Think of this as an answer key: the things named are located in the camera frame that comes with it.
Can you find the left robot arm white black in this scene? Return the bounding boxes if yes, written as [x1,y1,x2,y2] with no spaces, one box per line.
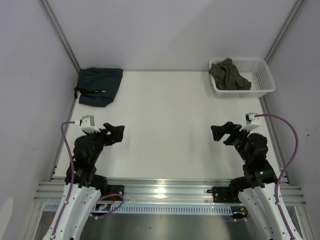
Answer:
[43,119,125,240]

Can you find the aluminium mounting rail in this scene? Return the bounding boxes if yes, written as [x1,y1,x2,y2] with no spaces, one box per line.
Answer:
[33,178,307,207]

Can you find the white plastic basket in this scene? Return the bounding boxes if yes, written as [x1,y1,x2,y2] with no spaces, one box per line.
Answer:
[208,57,276,98]

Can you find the right aluminium frame post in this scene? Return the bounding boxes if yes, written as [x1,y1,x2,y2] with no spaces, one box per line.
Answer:
[264,0,307,64]

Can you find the aluminium frame post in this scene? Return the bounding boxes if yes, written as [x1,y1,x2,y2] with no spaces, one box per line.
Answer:
[38,0,81,73]
[264,0,307,64]

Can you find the white slotted cable duct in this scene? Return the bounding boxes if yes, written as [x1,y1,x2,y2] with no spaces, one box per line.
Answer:
[43,202,233,216]

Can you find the left aluminium frame post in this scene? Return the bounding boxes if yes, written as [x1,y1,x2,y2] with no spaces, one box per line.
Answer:
[38,0,81,73]

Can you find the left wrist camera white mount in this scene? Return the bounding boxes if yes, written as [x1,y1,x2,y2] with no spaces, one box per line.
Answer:
[74,115,100,134]

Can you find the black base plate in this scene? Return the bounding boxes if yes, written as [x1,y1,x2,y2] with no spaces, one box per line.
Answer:
[106,184,125,202]
[206,186,240,204]

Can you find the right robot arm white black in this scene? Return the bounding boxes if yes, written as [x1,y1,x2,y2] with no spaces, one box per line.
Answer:
[210,121,302,240]

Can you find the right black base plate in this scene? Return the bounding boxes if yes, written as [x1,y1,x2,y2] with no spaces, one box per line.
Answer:
[206,186,240,204]

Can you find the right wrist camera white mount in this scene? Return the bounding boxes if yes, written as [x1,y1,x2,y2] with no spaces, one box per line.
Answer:
[240,112,261,132]

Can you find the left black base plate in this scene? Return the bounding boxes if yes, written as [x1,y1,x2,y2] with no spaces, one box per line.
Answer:
[106,184,125,202]

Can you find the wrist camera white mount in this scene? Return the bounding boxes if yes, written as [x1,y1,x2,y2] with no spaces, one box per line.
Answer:
[240,112,261,132]
[74,115,100,134]

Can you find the olive green shorts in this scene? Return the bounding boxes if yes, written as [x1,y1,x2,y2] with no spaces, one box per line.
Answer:
[209,58,252,91]

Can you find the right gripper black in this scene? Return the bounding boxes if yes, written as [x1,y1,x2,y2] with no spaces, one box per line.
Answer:
[210,121,254,163]

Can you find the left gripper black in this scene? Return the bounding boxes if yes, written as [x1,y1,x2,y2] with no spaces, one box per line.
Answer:
[84,122,124,164]

